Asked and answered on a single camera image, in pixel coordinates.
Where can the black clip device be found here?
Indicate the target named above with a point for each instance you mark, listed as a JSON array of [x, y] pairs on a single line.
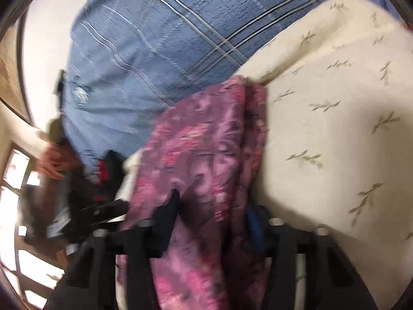
[[60, 87]]

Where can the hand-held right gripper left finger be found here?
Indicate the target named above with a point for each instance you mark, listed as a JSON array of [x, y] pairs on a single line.
[[163, 229]]

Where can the orange-brown cloth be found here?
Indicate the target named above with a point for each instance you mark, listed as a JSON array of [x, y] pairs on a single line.
[[53, 164]]

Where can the window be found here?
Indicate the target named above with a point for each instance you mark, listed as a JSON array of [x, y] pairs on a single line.
[[19, 200]]

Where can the blue plaid blanket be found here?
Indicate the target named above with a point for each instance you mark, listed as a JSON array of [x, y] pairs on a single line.
[[161, 38]]

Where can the olive green cloth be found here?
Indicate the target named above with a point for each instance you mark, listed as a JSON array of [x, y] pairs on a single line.
[[55, 130]]

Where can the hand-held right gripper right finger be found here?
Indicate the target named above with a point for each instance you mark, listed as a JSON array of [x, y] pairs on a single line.
[[256, 231]]

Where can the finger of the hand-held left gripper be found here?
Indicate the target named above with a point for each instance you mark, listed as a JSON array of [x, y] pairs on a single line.
[[108, 209]]

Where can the black and red cloth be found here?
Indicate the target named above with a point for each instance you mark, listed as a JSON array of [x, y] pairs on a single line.
[[108, 168]]

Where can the purple floral garment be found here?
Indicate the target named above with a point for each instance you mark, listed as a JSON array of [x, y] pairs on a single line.
[[200, 142]]

